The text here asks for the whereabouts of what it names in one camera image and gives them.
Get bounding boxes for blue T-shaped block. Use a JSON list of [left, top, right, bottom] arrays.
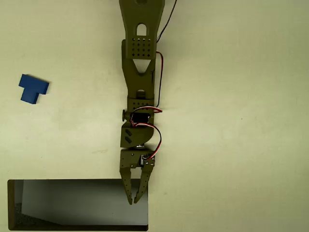
[[18, 73, 50, 106]]

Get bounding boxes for rectangular bin opening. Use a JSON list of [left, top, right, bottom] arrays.
[[7, 178, 149, 232]]

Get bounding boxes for thin black red arm cable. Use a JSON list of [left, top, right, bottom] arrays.
[[151, 0, 178, 108]]

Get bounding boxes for red white black servo cable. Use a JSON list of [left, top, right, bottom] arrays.
[[130, 106, 163, 162]]

